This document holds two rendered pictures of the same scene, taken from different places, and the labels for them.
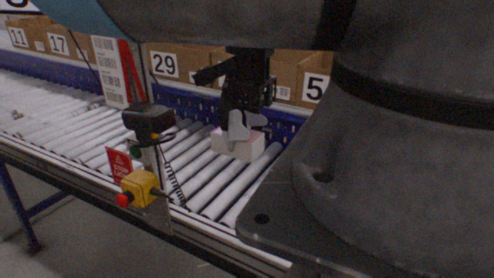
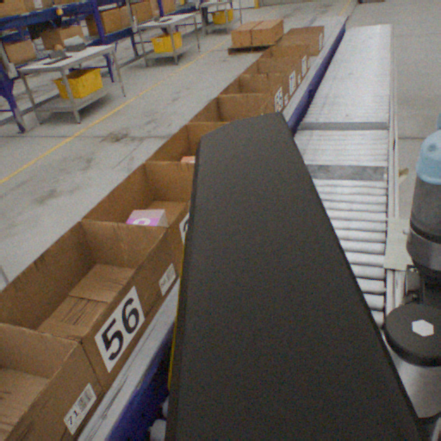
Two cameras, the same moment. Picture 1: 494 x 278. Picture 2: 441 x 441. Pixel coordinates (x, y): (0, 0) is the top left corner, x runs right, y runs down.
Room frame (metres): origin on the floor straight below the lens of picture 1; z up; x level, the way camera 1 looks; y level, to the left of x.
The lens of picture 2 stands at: (0.91, 0.39, 1.62)
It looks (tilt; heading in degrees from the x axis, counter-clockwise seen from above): 32 degrees down; 265
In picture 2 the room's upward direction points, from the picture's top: 9 degrees counter-clockwise
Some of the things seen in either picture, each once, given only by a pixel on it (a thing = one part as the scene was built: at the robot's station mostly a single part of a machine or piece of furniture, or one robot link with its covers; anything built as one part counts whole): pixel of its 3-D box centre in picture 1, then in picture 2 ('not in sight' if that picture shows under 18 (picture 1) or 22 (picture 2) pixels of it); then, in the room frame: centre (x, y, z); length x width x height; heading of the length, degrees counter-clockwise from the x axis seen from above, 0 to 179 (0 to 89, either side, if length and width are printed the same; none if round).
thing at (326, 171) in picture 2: not in sight; (328, 173); (0.24, -1.16, 0.76); 0.46 x 0.01 x 0.09; 150
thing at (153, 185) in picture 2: not in sight; (159, 212); (0.99, -0.77, 0.96); 0.39 x 0.29 x 0.17; 60
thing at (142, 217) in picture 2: not in sight; (144, 232); (1.05, -0.74, 0.92); 0.16 x 0.11 x 0.07; 70
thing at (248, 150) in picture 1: (237, 141); not in sight; (0.59, 0.02, 1.04); 0.10 x 0.06 x 0.05; 60
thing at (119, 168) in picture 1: (129, 171); not in sight; (0.75, 0.33, 0.85); 0.16 x 0.01 x 0.13; 60
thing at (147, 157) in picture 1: (140, 149); not in sight; (0.71, 0.28, 0.95); 0.07 x 0.03 x 0.07; 60
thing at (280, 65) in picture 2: not in sight; (271, 79); (0.20, -2.13, 0.96); 0.39 x 0.29 x 0.17; 60
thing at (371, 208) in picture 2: not in sight; (321, 207); (0.35, -0.96, 0.72); 0.52 x 0.05 x 0.05; 150
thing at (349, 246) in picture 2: not in sight; (312, 244); (0.48, -0.74, 0.72); 0.52 x 0.05 x 0.05; 150
